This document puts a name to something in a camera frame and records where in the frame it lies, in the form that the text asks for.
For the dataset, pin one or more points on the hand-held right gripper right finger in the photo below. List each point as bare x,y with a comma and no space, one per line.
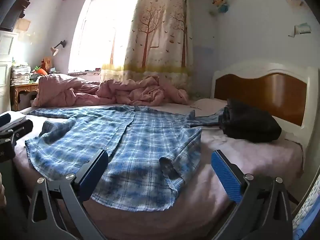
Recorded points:
225,175

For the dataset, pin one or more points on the white cabinet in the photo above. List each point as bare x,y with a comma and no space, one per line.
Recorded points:
6,60

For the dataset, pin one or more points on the torn wall sticker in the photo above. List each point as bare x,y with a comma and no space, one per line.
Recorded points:
295,3

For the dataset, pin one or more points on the stack of papers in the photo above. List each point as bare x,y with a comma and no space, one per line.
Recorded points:
20,75

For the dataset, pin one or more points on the blue patterned fabric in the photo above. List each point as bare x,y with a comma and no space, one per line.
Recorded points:
306,212

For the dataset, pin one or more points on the pink pillow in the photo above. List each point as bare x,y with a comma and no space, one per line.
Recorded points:
210,106

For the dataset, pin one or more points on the carrot plush toy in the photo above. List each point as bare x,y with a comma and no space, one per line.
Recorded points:
41,71

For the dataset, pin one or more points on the wall picture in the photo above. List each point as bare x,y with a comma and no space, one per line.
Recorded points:
301,28

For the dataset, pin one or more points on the person's left forearm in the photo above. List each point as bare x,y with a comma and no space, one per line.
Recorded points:
2,192

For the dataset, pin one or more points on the doll wall decoration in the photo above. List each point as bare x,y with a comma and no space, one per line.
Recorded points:
220,3

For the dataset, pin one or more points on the blue plaid shirt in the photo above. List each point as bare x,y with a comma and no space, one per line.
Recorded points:
140,150

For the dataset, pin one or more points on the tree print curtain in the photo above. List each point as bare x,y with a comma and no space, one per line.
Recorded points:
155,35

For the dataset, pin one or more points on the black padded jacket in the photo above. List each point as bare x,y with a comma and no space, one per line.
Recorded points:
247,125

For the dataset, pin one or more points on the pink checked quilt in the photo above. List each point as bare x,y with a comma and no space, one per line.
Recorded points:
112,92

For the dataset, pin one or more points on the black wall screen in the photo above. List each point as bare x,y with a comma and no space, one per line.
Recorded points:
13,15

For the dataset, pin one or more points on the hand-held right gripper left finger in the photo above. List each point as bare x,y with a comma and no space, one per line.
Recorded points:
96,172

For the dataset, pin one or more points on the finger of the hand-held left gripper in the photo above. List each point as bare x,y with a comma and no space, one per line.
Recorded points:
5,120
21,128

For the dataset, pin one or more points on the wall lamp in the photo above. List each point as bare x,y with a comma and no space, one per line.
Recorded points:
56,49

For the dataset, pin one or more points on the bright window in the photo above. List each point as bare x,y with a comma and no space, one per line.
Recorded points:
100,30

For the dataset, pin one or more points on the bed with pink sheet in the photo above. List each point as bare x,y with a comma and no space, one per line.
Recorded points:
250,160

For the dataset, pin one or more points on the wooden desk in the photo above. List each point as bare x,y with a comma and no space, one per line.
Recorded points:
23,88

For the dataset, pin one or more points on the white and wooden headboard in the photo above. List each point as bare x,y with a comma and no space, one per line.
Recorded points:
265,90

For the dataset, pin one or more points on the brown carton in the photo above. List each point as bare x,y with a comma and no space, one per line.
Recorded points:
46,63

